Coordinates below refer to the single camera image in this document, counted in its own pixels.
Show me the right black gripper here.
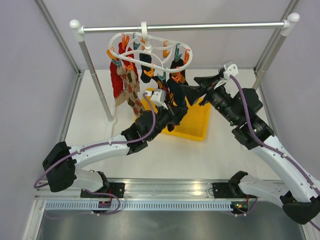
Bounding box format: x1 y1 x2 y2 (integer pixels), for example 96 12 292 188
180 73 240 125

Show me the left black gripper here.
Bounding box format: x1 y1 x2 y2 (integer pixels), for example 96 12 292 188
147 100 189 141

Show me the dark argyle sock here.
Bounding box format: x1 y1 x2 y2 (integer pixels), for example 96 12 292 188
152 73 176 132

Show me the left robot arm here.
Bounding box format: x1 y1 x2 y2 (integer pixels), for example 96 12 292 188
42 105 188 198

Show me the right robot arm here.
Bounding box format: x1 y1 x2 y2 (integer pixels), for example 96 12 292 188
181 69 320 225

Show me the yellow plastic tray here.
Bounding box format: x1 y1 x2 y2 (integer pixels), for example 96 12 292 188
134 93 210 142

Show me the black sock at rear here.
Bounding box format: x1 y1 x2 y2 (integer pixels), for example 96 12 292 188
170 58 184 69

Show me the small navy sock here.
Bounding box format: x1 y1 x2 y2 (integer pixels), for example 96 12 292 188
139 53 154 84

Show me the brown argyle sock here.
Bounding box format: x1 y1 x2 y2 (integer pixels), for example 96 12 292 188
122 70 145 118

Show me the red sock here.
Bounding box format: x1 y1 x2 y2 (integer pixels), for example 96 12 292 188
107 42 138 101

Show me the beige argyle sock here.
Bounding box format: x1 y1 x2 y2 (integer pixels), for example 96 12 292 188
112 67 129 107

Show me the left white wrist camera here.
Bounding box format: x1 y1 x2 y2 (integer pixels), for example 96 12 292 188
144 88 169 110

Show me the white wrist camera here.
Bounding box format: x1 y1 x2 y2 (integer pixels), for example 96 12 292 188
144 88 169 110
220 60 239 85

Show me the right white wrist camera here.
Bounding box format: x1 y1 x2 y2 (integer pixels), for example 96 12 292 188
220 60 239 85

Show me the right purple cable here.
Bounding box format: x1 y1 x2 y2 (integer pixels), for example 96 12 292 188
229 74 320 232

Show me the purple cable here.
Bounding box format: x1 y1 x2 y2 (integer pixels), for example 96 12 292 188
229 74 320 232
33 92 156 190

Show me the white sock hanger frame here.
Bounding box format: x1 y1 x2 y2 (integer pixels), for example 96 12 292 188
106 21 193 73

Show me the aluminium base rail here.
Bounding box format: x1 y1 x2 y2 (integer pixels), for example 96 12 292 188
35 178 245 201

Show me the silver clothes rail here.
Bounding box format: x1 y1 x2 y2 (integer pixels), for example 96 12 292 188
69 12 300 125

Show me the white slotted cable duct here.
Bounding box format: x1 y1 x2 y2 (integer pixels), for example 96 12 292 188
45 200 233 211

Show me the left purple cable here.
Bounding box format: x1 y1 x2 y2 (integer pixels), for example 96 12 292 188
33 92 156 190

